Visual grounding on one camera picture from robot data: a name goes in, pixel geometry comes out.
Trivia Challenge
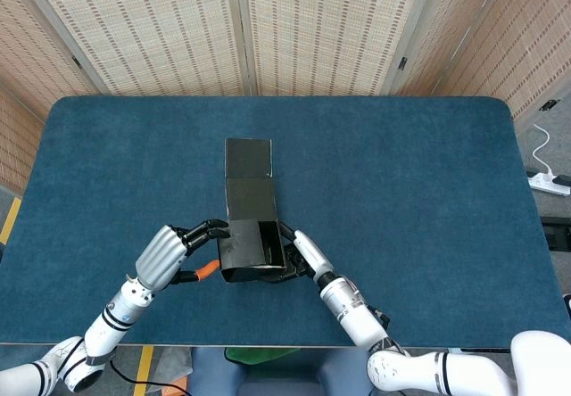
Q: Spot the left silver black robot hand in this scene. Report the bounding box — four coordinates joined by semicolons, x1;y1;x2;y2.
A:
135;219;231;291

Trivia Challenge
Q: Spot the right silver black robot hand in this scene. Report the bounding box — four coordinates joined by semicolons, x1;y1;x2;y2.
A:
266;221;336;285

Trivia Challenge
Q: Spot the black box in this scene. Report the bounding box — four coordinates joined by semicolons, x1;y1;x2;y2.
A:
217;137;289;285

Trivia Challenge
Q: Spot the blue robot base seat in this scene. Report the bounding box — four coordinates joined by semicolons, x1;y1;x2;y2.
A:
186;346;378;396

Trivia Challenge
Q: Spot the grey plastic bag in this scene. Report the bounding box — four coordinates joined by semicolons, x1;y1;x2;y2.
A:
153;346;194;382

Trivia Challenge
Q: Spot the blue felt table mat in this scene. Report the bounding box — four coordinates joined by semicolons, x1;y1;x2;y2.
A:
0;95;571;349

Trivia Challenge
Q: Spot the yellow floor tape strip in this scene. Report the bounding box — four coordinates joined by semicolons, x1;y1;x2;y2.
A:
133;345;155;396
2;197;22;232

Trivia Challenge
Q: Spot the green cloth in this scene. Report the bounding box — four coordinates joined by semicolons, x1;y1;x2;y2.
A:
224;346;286;366

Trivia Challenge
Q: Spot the woven folding screen panel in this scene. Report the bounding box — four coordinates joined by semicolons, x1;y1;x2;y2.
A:
0;86;46;194
234;0;441;97
0;0;108;123
12;0;249;97
427;0;571;120
387;0;509;98

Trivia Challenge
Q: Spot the white power strip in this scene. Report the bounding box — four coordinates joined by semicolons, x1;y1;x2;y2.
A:
527;169;571;197

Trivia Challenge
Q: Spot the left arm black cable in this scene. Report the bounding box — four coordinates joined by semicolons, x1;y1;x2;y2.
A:
109;359;191;396

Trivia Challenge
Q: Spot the black metal frame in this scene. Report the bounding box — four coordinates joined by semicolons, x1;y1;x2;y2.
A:
540;216;571;251

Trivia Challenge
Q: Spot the white power cable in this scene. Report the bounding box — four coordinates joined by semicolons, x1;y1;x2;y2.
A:
531;123;557;178

